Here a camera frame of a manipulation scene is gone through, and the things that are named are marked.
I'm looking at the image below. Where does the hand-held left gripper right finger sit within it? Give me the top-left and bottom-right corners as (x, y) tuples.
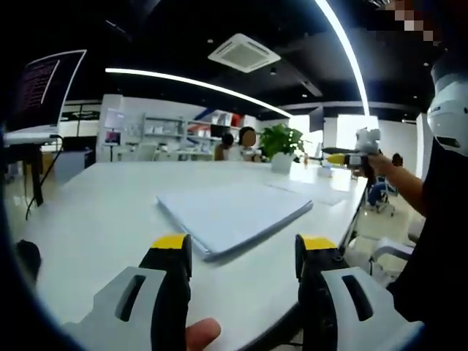
(295, 233), (425, 351)

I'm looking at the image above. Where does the white linear ceiling light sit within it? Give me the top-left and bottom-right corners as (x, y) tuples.
(105, 67), (295, 119)
(313, 0), (370, 116)

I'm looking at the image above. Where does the person's right hand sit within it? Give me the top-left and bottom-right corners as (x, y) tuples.
(365, 153), (389, 176)

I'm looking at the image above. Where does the ceiling air conditioner unit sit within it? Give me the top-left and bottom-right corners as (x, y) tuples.
(207, 33), (282, 73)

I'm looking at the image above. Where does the white cloth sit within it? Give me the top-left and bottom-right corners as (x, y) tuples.
(156, 182), (314, 263)

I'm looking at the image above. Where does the black hanging monitor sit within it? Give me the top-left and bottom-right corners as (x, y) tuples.
(308, 105), (326, 132)

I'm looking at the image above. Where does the person's black shirt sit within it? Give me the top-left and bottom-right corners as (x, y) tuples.
(386, 39), (468, 327)

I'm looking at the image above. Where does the white storage shelf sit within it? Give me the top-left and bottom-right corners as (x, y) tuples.
(142, 111), (254, 153)

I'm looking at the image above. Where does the black laptop cable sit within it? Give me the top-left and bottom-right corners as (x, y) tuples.
(24, 134), (65, 221)

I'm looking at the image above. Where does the black laptop stand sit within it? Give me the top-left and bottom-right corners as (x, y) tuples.
(2, 142), (63, 208)

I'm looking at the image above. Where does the green potted plant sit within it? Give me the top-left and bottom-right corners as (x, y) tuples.
(258, 123), (306, 174)

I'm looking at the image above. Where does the white wall display board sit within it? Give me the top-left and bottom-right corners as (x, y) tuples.
(103, 108), (127, 129)

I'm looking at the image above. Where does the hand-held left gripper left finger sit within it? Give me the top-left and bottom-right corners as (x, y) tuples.
(61, 233), (193, 351)

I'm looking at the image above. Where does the computer monitor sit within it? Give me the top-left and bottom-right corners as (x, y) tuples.
(4, 49), (88, 146)

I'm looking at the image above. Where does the white chest-worn device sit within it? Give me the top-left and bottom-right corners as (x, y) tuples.
(426, 50), (468, 155)

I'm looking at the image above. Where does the small screen on stand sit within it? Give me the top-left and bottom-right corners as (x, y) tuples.
(105, 130), (123, 162)

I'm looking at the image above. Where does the single white paper sheet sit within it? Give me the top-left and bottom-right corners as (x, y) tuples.
(265, 178), (354, 207)

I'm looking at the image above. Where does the grey cabinet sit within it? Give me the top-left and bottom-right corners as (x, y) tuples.
(54, 149), (97, 184)

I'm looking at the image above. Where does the person's left hand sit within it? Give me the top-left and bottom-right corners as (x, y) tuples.
(184, 317), (222, 351)

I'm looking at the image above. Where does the dark round object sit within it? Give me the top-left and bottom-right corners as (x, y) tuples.
(15, 239), (42, 284)

